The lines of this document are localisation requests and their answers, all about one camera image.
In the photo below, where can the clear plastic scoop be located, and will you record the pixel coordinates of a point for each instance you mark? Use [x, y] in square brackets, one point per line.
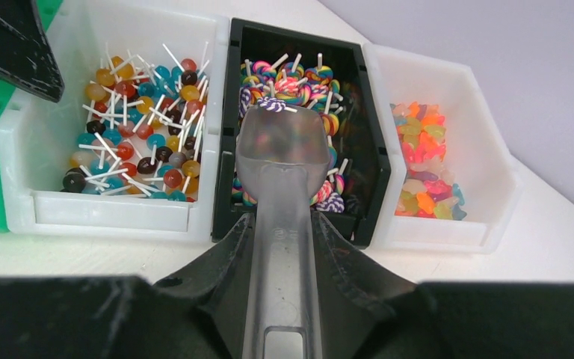
[282, 159]

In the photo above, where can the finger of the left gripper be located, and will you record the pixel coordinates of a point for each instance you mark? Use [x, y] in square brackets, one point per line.
[26, 58]

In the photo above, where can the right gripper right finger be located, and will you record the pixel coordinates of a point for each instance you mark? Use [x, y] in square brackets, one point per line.
[367, 311]

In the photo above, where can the white lollipop bin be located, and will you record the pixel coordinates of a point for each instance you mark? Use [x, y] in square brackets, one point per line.
[37, 137]

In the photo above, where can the white gummy bin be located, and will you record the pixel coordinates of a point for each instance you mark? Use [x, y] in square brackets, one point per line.
[476, 154]

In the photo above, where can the black lollipop bin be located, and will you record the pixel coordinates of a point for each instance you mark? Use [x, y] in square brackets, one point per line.
[359, 139]

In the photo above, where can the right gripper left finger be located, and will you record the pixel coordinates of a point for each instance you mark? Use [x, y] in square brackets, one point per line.
[213, 293]

